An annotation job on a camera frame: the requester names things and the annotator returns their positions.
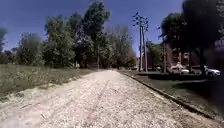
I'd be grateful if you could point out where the utility pole with crossarms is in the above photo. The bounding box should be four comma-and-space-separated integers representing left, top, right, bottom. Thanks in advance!
131, 12, 150, 73

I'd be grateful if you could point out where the pale gravel path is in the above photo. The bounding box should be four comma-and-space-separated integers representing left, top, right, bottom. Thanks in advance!
0, 69, 222, 128

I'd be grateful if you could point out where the row of green trees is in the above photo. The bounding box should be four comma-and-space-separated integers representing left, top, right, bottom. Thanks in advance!
0, 0, 138, 70

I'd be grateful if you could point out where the thin utility pole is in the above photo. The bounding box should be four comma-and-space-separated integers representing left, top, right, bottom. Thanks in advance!
161, 35, 168, 74

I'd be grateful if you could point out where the stone kerb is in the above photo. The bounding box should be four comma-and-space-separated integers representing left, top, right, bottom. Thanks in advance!
120, 71, 224, 123

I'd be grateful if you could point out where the brick building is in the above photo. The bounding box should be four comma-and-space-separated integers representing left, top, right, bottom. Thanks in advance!
165, 39, 193, 70

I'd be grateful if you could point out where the white car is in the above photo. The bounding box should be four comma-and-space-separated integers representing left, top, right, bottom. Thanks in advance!
167, 65, 190, 76

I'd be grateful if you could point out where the dry grass field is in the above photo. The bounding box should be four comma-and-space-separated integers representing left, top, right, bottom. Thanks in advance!
0, 63, 98, 98

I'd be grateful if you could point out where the shaded grass strip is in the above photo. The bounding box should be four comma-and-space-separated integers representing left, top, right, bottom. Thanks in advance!
121, 69, 224, 118

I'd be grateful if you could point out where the pale car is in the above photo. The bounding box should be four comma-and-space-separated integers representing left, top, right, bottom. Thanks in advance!
189, 65, 222, 79

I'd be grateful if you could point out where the dark broad tree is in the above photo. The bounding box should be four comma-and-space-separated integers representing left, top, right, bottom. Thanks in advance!
159, 0, 224, 80

